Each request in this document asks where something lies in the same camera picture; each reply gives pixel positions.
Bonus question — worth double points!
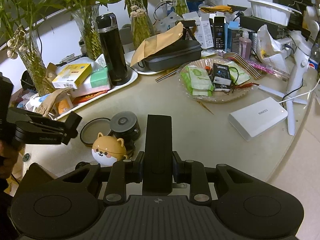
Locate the brown drawstring pouch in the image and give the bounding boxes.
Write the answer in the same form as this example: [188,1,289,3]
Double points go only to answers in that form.
[35,87,72,118]

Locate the white power adapter box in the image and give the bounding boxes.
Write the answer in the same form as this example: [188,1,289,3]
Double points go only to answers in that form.
[228,97,288,141]

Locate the orange sachet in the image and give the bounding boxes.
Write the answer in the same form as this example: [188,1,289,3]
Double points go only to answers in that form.
[56,96,73,115]

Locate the pink bottle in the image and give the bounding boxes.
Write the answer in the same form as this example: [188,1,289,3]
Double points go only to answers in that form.
[239,30,252,59]

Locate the white plastic bag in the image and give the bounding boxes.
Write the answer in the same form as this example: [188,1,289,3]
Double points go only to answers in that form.
[257,24,292,73]

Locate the white plastic tray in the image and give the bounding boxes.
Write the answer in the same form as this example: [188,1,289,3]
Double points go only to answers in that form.
[48,65,139,121]

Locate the black zip case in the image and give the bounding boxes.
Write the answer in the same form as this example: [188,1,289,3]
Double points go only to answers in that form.
[142,40,202,72]

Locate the green tissue pack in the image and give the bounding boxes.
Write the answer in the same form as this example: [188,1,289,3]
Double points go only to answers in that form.
[80,68,111,90]

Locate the dark grey cylindrical speaker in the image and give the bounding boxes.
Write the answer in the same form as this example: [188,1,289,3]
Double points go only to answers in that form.
[110,111,141,141]

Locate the green round cap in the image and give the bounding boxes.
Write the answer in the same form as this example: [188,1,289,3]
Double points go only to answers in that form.
[22,153,30,162]

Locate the yellow white medicine box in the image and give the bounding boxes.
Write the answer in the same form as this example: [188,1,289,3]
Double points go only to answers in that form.
[52,63,92,89]

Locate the brown paper envelope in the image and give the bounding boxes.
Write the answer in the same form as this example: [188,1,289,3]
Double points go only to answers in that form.
[130,22,184,67]

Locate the shiba dog earphone case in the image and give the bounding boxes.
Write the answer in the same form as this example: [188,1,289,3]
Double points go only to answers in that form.
[92,132,129,166]

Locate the woven snack basket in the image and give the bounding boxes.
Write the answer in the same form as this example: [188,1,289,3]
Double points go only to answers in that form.
[178,58,259,103]

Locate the black thermos bottle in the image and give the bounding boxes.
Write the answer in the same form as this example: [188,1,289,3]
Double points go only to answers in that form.
[96,12,130,86]

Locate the brown tape roll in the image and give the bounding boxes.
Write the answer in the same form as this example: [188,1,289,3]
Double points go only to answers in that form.
[80,118,112,147]

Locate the white gimbal stand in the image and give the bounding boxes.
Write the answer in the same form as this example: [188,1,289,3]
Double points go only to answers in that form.
[259,31,312,135]

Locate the white plastic food container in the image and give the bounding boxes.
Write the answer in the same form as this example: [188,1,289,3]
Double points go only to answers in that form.
[248,0,302,27]

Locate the middle glass vase with bamboo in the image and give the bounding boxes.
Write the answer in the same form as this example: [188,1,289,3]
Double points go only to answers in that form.
[72,4,103,60]

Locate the left glass vase with stems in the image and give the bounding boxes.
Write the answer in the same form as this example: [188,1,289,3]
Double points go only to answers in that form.
[7,26,55,96]

